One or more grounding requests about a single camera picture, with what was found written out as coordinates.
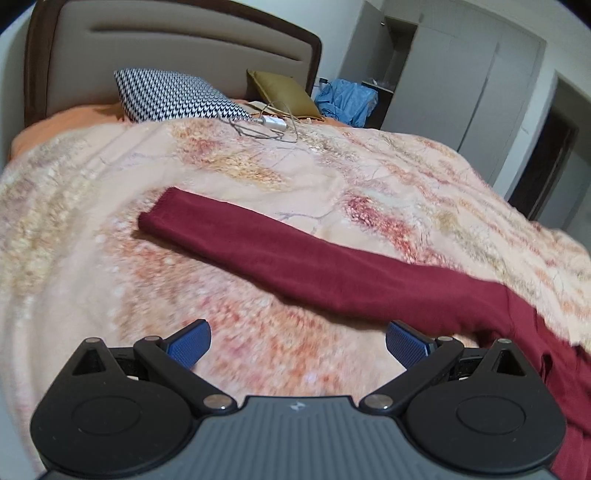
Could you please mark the blue cloth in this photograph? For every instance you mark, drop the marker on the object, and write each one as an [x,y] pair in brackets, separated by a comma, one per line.
[346,99]

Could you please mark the white power adapter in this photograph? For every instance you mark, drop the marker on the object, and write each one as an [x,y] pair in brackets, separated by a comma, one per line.
[273,122]

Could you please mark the dark nightstand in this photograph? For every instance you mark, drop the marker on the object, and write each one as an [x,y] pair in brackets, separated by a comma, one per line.
[383,104]

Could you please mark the white wardrobe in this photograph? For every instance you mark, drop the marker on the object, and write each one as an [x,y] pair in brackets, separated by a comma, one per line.
[452,78]

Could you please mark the floral peach blanket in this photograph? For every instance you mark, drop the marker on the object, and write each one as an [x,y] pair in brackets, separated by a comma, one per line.
[92,230]

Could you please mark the dark red garment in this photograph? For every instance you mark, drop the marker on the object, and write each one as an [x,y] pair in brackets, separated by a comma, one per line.
[277,249]

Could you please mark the black white houndstooth pillow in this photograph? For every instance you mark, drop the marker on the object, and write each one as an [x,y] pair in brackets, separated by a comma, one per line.
[171,94]

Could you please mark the olive green pillow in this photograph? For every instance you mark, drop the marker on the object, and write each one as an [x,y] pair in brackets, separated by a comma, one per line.
[281,92]

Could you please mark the beige padded headboard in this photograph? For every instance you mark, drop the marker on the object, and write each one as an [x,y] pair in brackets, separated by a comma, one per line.
[184,50]

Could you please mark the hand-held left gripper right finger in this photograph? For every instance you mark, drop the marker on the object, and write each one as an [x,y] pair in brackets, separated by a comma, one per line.
[406,344]

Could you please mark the orange bed sheet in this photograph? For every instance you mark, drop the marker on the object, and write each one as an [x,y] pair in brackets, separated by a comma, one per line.
[69,117]

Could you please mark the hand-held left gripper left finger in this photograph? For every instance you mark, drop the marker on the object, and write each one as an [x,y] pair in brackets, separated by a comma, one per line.
[189,344]

